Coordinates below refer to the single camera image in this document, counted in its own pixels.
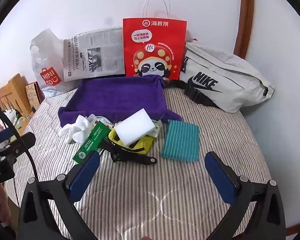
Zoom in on newspaper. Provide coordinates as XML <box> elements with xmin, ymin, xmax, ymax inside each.
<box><xmin>62</xmin><ymin>26</ymin><xmax>127</xmax><ymax>82</ymax></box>

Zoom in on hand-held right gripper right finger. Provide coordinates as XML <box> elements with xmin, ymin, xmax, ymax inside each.
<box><xmin>204</xmin><ymin>151</ymin><xmax>287</xmax><ymax>240</ymax></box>

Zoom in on red paper bag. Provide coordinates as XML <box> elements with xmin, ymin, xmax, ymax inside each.
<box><xmin>122</xmin><ymin>0</ymin><xmax>187</xmax><ymax>82</ymax></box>

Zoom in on teal striped cloth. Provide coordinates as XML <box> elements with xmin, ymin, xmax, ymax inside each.
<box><xmin>160</xmin><ymin>119</ymin><xmax>200</xmax><ymax>162</ymax></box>

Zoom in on wooden door frame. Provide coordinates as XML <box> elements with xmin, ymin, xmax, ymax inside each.
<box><xmin>234</xmin><ymin>0</ymin><xmax>255</xmax><ymax>59</ymax></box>

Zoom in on white plastic shopping bag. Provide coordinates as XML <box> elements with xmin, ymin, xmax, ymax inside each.
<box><xmin>30</xmin><ymin>29</ymin><xmax>73</xmax><ymax>98</ymax></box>

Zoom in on purple towel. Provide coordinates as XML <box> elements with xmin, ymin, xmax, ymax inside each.
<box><xmin>58</xmin><ymin>75</ymin><xmax>183</xmax><ymax>128</ymax></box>

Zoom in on wooden headboard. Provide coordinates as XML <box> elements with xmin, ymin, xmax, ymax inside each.
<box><xmin>0</xmin><ymin>74</ymin><xmax>32</xmax><ymax>135</ymax></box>

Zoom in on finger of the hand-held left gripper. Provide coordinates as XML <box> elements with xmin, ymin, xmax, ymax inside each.
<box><xmin>0</xmin><ymin>127</ymin><xmax>15</xmax><ymax>145</ymax></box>
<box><xmin>0</xmin><ymin>133</ymin><xmax>37</xmax><ymax>160</ymax></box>

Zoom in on fruit print packet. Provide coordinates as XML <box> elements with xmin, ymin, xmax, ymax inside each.
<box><xmin>89</xmin><ymin>114</ymin><xmax>115</xmax><ymax>130</ymax></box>

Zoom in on black curved band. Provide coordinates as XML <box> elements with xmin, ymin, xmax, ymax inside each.
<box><xmin>0</xmin><ymin>101</ymin><xmax>39</xmax><ymax>180</ymax></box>

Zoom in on white waist bag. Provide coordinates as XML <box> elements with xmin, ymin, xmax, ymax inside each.
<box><xmin>165</xmin><ymin>39</ymin><xmax>275</xmax><ymax>113</ymax></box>

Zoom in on green packet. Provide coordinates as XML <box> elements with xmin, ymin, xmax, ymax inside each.
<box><xmin>72</xmin><ymin>120</ymin><xmax>110</xmax><ymax>161</ymax></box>

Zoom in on white sponge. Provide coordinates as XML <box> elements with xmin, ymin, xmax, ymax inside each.
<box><xmin>114</xmin><ymin>108</ymin><xmax>157</xmax><ymax>146</ymax></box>

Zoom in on light green tissue pack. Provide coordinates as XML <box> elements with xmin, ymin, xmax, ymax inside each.
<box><xmin>150</xmin><ymin>119</ymin><xmax>163</xmax><ymax>138</ymax></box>

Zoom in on black cable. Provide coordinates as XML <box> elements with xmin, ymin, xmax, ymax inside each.
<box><xmin>12</xmin><ymin>160</ymin><xmax>22</xmax><ymax>205</ymax></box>

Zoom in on white sock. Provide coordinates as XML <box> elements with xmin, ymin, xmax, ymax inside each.
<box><xmin>59</xmin><ymin>114</ymin><xmax>100</xmax><ymax>144</ymax></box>

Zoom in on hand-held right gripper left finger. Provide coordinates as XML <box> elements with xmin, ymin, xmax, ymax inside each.
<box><xmin>19</xmin><ymin>151</ymin><xmax>102</xmax><ymax>240</ymax></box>

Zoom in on brown patterned box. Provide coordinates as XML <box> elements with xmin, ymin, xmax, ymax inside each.
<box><xmin>25</xmin><ymin>81</ymin><xmax>45</xmax><ymax>113</ymax></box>

